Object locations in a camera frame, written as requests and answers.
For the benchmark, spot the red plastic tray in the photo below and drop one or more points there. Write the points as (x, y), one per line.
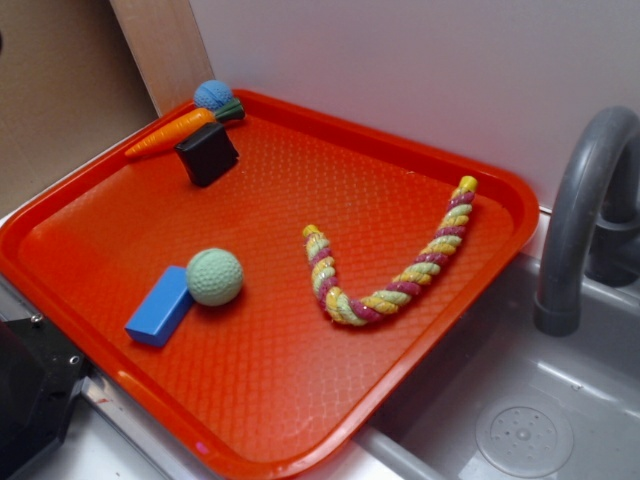
(267, 386)

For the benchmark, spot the grey toy sink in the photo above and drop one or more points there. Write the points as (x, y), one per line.
(497, 399)

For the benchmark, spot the green textured ball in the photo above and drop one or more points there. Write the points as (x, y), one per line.
(214, 277)

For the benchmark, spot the grey toy faucet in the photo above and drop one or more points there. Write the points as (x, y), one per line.
(593, 230)

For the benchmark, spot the orange toy carrot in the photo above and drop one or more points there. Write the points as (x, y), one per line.
(182, 127)

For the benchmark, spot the blue textured ball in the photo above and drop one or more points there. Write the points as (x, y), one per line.
(212, 94)

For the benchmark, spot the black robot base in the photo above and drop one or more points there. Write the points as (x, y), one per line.
(42, 372)

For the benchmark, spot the blue rectangular block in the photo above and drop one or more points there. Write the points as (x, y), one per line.
(162, 310)

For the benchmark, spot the black box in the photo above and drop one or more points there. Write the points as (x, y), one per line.
(207, 154)

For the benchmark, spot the light wooden board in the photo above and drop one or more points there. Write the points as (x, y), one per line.
(167, 47)

